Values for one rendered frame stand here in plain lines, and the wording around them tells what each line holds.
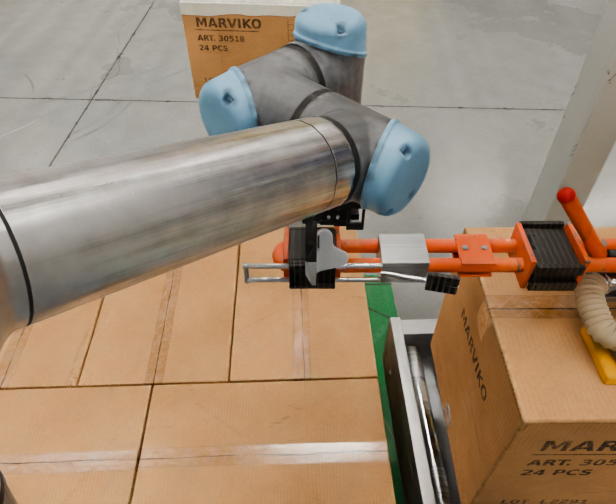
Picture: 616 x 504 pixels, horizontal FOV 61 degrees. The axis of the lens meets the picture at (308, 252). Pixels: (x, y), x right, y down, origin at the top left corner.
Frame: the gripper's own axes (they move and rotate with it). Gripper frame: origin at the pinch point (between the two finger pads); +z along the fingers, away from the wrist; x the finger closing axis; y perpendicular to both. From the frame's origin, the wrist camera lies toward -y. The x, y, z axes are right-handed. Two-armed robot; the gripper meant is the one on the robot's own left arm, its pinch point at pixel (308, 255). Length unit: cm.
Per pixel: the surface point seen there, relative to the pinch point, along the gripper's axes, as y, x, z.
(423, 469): 26, -8, 61
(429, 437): 30, 3, 67
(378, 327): 30, 75, 122
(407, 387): 25, 13, 61
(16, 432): -72, 4, 68
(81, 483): -52, -8, 68
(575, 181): 97, 96, 62
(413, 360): 29, 24, 67
